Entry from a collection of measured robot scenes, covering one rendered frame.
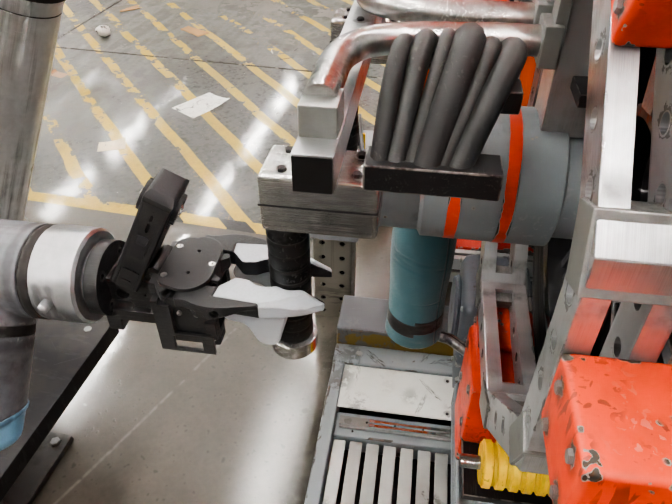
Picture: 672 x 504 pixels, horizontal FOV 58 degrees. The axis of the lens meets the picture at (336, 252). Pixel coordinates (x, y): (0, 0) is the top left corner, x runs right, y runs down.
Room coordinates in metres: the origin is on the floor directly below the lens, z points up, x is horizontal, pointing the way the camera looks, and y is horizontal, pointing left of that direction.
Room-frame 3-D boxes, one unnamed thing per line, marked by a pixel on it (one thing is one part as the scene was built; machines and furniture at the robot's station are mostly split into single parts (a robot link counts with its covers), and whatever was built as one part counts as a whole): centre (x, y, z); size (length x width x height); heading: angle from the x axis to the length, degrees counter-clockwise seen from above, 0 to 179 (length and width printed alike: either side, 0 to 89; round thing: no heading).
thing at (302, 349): (0.40, 0.04, 0.83); 0.04 x 0.04 x 0.16
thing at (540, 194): (0.54, -0.15, 0.85); 0.21 x 0.14 x 0.14; 81
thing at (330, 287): (1.22, 0.00, 0.21); 0.10 x 0.10 x 0.42; 81
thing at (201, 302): (0.38, 0.10, 0.83); 0.09 x 0.05 x 0.02; 72
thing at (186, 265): (0.41, 0.16, 0.80); 0.12 x 0.08 x 0.09; 81
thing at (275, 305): (0.37, 0.06, 0.81); 0.09 x 0.03 x 0.06; 72
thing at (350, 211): (0.39, 0.01, 0.93); 0.09 x 0.05 x 0.05; 81
